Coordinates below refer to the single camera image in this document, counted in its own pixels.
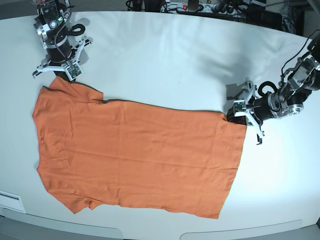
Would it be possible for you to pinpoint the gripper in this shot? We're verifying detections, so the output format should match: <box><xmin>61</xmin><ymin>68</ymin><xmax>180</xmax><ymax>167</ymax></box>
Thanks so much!
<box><xmin>32</xmin><ymin>36</ymin><xmax>92</xmax><ymax>83</ymax></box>
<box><xmin>225</xmin><ymin>80</ymin><xmax>273</xmax><ymax>145</ymax></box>

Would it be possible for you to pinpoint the orange T-shirt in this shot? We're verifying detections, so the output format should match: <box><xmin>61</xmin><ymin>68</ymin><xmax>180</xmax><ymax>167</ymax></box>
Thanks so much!
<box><xmin>32</xmin><ymin>77</ymin><xmax>247</xmax><ymax>219</ymax></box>

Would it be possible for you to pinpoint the black box on right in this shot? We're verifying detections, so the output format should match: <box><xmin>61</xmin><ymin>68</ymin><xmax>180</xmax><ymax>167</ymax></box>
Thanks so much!
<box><xmin>260</xmin><ymin>10</ymin><xmax>283</xmax><ymax>30</ymax></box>

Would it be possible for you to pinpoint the white power strip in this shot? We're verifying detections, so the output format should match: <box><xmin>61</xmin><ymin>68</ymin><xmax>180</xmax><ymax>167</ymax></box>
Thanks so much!
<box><xmin>160</xmin><ymin>0</ymin><xmax>238</xmax><ymax>15</ymax></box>

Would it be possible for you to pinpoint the white label sticker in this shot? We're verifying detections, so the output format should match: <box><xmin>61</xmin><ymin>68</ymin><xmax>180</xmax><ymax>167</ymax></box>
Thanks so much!
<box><xmin>0</xmin><ymin>190</ymin><xmax>26</xmax><ymax>214</ymax></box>

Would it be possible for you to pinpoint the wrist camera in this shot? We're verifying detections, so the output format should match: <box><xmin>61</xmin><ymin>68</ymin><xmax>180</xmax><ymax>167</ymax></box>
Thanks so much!
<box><xmin>232</xmin><ymin>99</ymin><xmax>247</xmax><ymax>117</ymax></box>
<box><xmin>66</xmin><ymin>64</ymin><xmax>83</xmax><ymax>81</ymax></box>

